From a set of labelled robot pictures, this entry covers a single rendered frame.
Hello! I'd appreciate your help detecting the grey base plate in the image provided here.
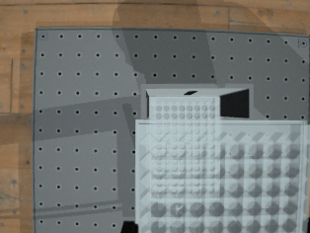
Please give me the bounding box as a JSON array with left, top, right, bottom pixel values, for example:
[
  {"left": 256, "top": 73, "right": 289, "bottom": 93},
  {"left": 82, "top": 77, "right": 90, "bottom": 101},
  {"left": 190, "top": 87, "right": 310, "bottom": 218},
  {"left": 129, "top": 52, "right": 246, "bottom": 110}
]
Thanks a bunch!
[{"left": 32, "top": 27, "right": 310, "bottom": 233}]

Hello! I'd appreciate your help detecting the white well plate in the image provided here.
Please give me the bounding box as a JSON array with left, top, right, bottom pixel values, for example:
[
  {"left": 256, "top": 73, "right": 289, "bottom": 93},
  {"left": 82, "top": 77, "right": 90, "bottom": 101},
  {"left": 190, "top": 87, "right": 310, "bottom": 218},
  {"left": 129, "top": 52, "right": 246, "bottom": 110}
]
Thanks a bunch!
[
  {"left": 135, "top": 119, "right": 310, "bottom": 233},
  {"left": 149, "top": 96, "right": 220, "bottom": 119}
]

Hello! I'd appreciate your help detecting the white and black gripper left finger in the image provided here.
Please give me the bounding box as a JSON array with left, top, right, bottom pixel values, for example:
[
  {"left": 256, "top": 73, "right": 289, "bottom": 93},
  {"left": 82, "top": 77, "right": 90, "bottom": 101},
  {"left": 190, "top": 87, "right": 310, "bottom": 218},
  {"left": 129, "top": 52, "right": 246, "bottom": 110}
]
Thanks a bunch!
[{"left": 120, "top": 221, "right": 138, "bottom": 233}]

